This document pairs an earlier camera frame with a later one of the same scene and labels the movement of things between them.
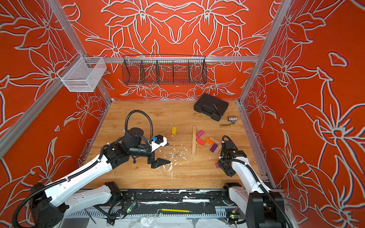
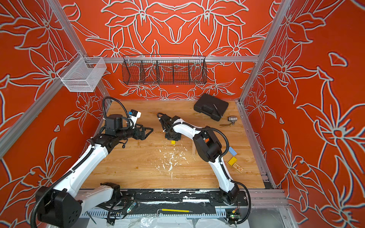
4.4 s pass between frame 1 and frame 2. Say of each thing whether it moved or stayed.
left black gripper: moved
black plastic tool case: stayed
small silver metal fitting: stayed
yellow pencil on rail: stayed
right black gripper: moved
